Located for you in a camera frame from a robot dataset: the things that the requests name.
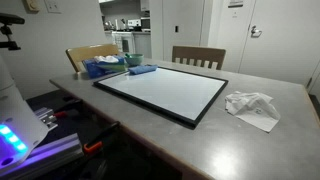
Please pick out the blue wiping cloth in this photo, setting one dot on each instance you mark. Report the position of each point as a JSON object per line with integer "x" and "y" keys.
{"x": 142, "y": 69}

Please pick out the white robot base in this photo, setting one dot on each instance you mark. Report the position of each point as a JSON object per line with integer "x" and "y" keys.
{"x": 20, "y": 129}

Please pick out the black framed whiteboard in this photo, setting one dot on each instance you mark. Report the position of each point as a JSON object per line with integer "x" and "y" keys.
{"x": 184, "y": 97}

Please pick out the green bowl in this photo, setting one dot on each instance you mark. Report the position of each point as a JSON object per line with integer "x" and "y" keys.
{"x": 134, "y": 59}

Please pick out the dark wooden chair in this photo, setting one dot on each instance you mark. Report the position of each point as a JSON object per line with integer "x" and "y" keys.
{"x": 193, "y": 54}

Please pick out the blue tissue box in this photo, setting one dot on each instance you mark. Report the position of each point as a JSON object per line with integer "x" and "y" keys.
{"x": 103, "y": 65}

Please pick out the orange black clamp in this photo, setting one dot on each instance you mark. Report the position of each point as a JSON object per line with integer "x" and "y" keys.
{"x": 96, "y": 143}

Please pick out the red black clamp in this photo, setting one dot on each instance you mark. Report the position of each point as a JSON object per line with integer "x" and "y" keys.
{"x": 71, "y": 104}

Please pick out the light wooden chair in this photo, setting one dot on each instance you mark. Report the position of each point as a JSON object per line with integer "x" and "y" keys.
{"x": 79, "y": 54}

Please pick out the crumpled white paper towel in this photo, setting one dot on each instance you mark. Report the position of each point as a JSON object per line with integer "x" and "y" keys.
{"x": 253, "y": 108}

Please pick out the beige thermostat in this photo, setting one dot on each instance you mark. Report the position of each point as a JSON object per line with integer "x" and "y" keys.
{"x": 32, "y": 5}

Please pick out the aluminium rail frame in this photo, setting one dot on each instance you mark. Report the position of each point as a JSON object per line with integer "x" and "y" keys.
{"x": 47, "y": 157}

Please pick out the silver door handle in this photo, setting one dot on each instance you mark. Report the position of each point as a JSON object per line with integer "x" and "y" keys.
{"x": 255, "y": 32}

